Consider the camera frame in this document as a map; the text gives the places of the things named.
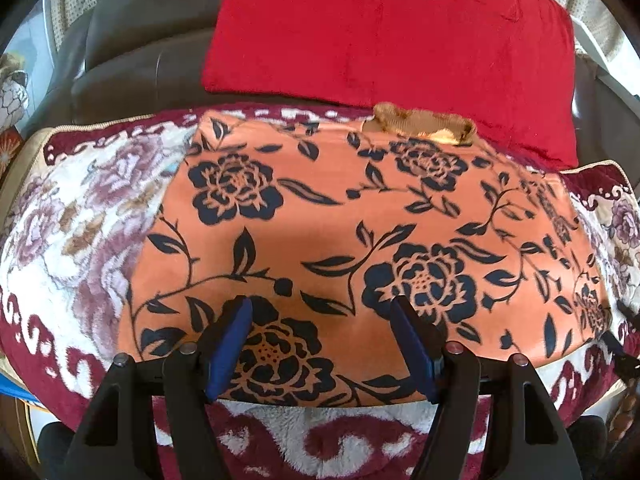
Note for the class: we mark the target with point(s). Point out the red folded garment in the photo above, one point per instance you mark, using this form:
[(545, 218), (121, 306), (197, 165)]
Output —
[(507, 64)]

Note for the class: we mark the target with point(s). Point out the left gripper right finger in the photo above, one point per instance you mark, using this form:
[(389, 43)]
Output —
[(525, 436)]

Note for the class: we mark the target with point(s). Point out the floral plush blanket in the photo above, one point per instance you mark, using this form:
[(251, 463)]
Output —
[(76, 206)]

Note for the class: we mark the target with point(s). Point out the orange floral blouse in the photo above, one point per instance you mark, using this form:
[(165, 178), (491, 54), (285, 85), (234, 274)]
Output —
[(321, 225)]

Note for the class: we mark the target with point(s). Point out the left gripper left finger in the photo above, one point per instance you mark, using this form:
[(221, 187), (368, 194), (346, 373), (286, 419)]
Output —
[(116, 438)]

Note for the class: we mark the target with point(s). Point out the dark leather sofa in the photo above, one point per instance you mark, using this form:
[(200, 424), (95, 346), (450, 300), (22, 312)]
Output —
[(127, 58)]

